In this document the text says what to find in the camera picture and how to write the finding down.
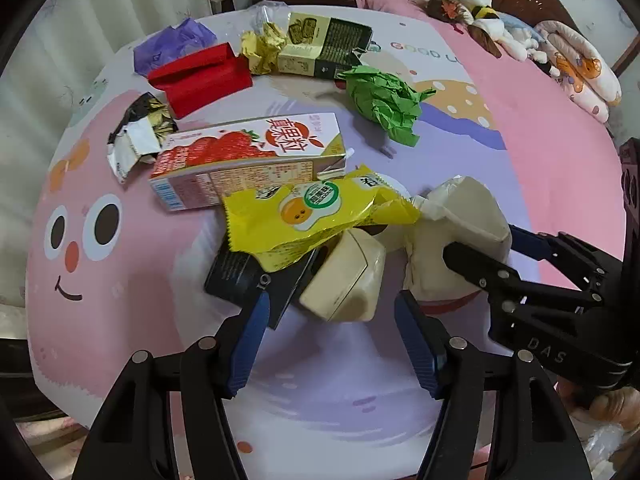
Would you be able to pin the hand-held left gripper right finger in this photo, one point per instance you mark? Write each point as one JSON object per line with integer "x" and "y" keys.
{"x": 417, "y": 345}

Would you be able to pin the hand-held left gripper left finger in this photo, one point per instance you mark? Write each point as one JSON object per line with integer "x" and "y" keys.
{"x": 250, "y": 340}

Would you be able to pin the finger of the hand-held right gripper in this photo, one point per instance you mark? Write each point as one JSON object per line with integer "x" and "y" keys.
{"x": 495, "y": 277}
{"x": 530, "y": 242}

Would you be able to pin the black box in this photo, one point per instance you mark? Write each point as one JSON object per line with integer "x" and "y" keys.
{"x": 235, "y": 275}

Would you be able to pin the small cream carton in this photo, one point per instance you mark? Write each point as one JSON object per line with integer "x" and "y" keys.
{"x": 345, "y": 280}

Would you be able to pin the yellow snack packet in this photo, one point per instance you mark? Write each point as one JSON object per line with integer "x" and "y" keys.
{"x": 300, "y": 220}

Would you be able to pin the strawberry drink carton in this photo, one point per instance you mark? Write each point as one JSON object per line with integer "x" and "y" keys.
{"x": 240, "y": 155}

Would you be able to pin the green paper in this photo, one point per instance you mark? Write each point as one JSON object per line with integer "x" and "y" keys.
{"x": 385, "y": 100}

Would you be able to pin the black and gold wrapper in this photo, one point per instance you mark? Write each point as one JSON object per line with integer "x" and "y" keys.
{"x": 135, "y": 145}

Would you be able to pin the person's right hand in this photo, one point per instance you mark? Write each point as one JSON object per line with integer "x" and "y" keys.
{"x": 615, "y": 405}

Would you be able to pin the clear plastic bag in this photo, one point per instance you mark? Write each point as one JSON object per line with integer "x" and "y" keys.
{"x": 605, "y": 447}
{"x": 270, "y": 12}

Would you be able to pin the pink bedsheet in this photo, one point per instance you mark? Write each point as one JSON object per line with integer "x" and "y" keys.
{"x": 525, "y": 125}

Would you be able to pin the cartoon printed tablecloth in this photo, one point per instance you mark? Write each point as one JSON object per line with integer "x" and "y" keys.
{"x": 125, "y": 270}

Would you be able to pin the folded printed quilt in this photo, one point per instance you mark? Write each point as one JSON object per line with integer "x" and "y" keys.
{"x": 585, "y": 70}

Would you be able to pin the white plush toy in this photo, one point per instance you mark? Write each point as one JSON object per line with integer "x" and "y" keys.
{"x": 520, "y": 47}

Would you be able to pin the light blue plush toy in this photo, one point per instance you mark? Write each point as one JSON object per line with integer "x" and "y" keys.
{"x": 520, "y": 25}

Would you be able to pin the bee plush toy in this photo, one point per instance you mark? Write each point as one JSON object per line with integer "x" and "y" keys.
{"x": 482, "y": 7}

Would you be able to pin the brown-haired plush doll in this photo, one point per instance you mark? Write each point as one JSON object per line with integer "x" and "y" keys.
{"x": 445, "y": 10}

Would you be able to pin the folded red paper box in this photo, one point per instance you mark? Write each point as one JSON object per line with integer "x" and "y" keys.
{"x": 200, "y": 80}

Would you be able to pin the crumpled gold foil wrapper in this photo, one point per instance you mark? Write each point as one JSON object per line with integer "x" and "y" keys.
{"x": 260, "y": 52}

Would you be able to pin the purple plastic bag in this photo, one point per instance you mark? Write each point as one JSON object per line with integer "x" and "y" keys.
{"x": 170, "y": 45}

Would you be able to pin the white flowered curtain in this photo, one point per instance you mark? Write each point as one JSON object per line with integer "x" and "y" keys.
{"x": 60, "y": 60}

